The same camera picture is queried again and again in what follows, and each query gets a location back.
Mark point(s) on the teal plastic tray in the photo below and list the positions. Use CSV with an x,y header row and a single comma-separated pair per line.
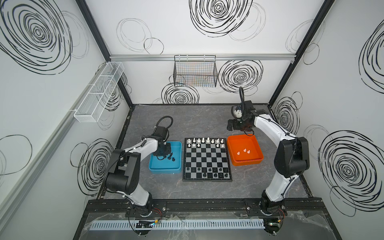
x,y
161,165

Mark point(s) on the black white chess board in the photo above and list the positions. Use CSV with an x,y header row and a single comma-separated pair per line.
x,y
206,162

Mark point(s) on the black wire basket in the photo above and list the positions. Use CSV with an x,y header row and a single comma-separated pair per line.
x,y
195,71

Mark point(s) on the clear wire wall shelf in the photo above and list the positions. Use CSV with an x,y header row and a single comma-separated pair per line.
x,y
97,97

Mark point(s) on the white slotted cable duct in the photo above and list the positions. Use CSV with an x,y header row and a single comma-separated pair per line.
x,y
212,224

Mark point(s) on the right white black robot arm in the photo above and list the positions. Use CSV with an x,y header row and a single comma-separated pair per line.
x,y
291,159

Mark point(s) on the black mounting rail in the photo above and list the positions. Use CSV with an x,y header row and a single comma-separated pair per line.
x,y
167,206

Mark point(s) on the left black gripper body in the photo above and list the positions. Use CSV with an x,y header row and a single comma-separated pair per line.
x,y
165,153

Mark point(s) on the white pawn in orange tray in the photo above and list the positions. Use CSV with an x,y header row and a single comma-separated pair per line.
x,y
244,151

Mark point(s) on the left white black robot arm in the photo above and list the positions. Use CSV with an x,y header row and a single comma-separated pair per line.
x,y
123,171

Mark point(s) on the orange plastic tray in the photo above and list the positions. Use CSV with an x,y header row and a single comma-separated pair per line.
x,y
239,142

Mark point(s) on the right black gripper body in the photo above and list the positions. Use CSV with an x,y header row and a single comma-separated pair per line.
x,y
233,125

